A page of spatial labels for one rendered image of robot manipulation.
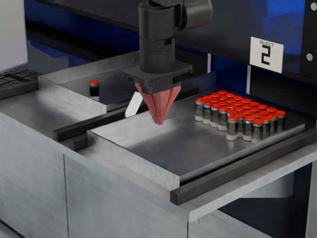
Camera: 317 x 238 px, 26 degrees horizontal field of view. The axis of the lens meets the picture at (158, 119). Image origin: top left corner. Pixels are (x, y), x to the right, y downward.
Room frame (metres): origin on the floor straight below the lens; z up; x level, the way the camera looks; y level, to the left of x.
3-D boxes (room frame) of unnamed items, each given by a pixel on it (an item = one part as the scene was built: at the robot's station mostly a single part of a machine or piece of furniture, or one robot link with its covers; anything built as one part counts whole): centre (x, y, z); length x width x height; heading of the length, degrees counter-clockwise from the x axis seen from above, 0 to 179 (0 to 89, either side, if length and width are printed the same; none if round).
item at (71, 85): (1.56, 0.07, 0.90); 0.34 x 0.26 x 0.04; 132
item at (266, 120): (1.30, -0.16, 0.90); 0.18 x 0.02 x 0.05; 42
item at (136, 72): (1.07, 0.00, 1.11); 0.10 x 0.07 x 0.07; 132
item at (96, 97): (1.46, 0.15, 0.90); 0.02 x 0.02 x 0.04
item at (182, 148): (1.23, -0.08, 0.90); 0.34 x 0.26 x 0.04; 132
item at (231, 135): (1.25, -0.15, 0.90); 0.02 x 0.02 x 0.05
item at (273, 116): (1.32, -0.17, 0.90); 0.18 x 0.02 x 0.05; 42
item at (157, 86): (1.06, 0.01, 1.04); 0.07 x 0.07 x 0.09; 42
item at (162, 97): (1.07, -0.01, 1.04); 0.07 x 0.07 x 0.09; 42
